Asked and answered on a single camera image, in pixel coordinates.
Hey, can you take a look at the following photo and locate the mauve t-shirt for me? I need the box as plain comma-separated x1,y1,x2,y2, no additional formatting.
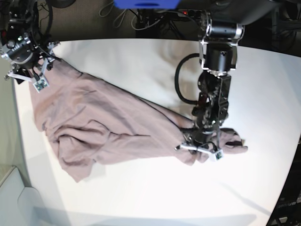
29,58,249,183

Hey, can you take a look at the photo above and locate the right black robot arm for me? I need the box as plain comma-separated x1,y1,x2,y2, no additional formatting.
0,0,60,92

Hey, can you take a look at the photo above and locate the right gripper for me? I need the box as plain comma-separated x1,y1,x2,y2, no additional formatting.
4,41,59,84

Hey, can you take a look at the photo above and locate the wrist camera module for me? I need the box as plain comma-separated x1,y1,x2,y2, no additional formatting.
33,77,49,93
209,149,224,162

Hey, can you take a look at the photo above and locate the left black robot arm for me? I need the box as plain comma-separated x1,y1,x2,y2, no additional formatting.
174,0,283,156

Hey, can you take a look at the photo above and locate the white power strip red switch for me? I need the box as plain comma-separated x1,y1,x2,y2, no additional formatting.
177,9,203,18

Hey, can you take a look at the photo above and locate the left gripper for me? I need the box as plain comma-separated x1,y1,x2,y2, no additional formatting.
175,126,223,155

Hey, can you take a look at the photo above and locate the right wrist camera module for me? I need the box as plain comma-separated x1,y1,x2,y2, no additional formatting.
33,77,49,93

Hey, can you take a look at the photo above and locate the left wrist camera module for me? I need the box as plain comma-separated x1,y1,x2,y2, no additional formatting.
209,149,224,162

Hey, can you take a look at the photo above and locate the blue box overhead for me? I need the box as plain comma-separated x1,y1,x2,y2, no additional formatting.
114,0,180,9

